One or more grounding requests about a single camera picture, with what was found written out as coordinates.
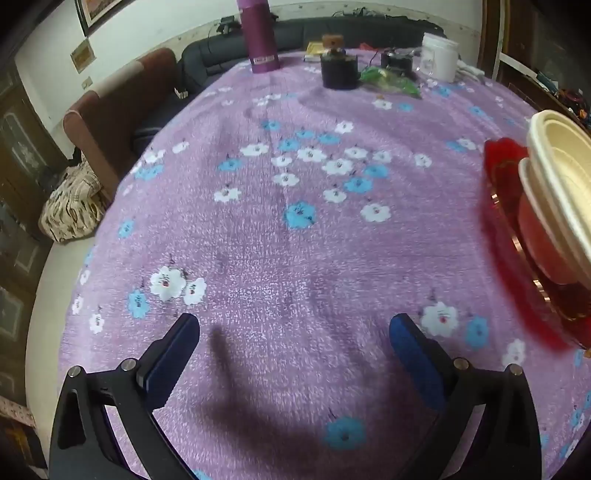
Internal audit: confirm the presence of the yellow wall sticker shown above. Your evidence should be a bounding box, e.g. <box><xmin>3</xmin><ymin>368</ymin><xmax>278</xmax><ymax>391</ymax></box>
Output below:
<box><xmin>70</xmin><ymin>39</ymin><xmax>97</xmax><ymax>72</ymax></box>

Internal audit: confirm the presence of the brown armchair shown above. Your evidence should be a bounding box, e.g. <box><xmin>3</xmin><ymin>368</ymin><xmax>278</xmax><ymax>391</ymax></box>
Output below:
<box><xmin>63</xmin><ymin>47</ymin><xmax>181</xmax><ymax>208</ymax></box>

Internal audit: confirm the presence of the framed painting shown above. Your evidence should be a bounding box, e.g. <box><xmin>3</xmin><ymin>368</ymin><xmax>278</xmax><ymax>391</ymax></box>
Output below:
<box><xmin>75</xmin><ymin>0</ymin><xmax>134</xmax><ymax>35</ymax></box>

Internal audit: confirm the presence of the white plastic jar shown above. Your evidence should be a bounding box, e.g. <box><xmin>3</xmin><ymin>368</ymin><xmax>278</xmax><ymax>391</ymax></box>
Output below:
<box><xmin>420</xmin><ymin>32</ymin><xmax>460</xmax><ymax>83</ymax></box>

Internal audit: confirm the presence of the small black device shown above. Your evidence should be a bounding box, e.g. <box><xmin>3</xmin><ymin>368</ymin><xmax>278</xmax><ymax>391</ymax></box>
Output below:
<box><xmin>379</xmin><ymin>48</ymin><xmax>416</xmax><ymax>77</ymax></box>

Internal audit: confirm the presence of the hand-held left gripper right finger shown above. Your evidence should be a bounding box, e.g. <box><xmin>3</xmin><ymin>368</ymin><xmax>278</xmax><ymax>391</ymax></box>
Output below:
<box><xmin>389</xmin><ymin>313</ymin><xmax>542</xmax><ymax>480</ymax></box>

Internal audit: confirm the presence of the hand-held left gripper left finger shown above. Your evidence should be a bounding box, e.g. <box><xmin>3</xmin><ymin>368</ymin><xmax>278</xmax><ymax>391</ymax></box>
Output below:
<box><xmin>48</xmin><ymin>313</ymin><xmax>201</xmax><ymax>480</ymax></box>

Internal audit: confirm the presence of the black leather sofa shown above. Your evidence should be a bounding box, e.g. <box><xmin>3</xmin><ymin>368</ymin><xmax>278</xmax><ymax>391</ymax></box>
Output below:
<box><xmin>134</xmin><ymin>16</ymin><xmax>448</xmax><ymax>158</ymax></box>

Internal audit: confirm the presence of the purple floral tablecloth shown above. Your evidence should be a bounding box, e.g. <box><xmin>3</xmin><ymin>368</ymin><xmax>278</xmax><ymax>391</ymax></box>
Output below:
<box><xmin>58</xmin><ymin>46</ymin><xmax>591</xmax><ymax>480</ymax></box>

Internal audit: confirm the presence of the green plastic bag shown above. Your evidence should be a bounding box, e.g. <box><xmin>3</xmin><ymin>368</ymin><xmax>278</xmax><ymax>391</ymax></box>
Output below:
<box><xmin>359</xmin><ymin>66</ymin><xmax>422</xmax><ymax>97</ymax></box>

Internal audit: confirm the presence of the brown wooden cabinet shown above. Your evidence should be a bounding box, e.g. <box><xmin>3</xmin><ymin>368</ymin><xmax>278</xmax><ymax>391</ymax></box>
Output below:
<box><xmin>0</xmin><ymin>60</ymin><xmax>70</xmax><ymax>416</ymax></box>

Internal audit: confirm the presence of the dark wooden furniture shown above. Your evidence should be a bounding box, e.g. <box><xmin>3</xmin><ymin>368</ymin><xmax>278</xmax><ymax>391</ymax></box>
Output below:
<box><xmin>478</xmin><ymin>0</ymin><xmax>591</xmax><ymax>134</ymax></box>

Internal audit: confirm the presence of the purple thermos bottle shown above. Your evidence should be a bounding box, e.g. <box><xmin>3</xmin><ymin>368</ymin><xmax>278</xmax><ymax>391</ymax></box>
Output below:
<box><xmin>236</xmin><ymin>0</ymin><xmax>281</xmax><ymax>75</ymax></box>

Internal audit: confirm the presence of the red glass plate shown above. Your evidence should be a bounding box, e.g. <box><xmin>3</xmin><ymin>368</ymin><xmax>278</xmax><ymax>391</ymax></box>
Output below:
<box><xmin>483</xmin><ymin>137</ymin><xmax>591</xmax><ymax>349</ymax></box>

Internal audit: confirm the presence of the cream plastic bowl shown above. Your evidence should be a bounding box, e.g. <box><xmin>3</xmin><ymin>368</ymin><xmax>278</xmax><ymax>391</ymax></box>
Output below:
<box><xmin>518</xmin><ymin>158</ymin><xmax>583</xmax><ymax>285</ymax></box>
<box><xmin>527</xmin><ymin>110</ymin><xmax>591</xmax><ymax>273</ymax></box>

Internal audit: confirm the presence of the black jar with wooden lid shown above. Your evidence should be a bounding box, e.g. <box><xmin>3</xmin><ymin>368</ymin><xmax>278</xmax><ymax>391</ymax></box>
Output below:
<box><xmin>320</xmin><ymin>34</ymin><xmax>360</xmax><ymax>90</ymax></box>

